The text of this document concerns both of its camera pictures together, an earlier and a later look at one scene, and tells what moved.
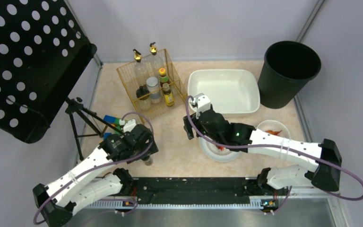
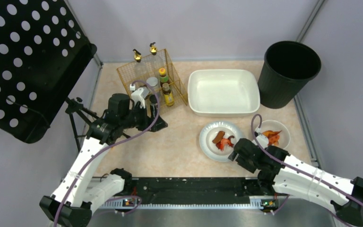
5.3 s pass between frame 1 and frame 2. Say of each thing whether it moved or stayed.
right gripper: moved
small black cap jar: moved
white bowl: stayed
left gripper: moved
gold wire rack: stayed
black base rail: stayed
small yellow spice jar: stayed
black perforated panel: stayed
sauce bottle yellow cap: stayed
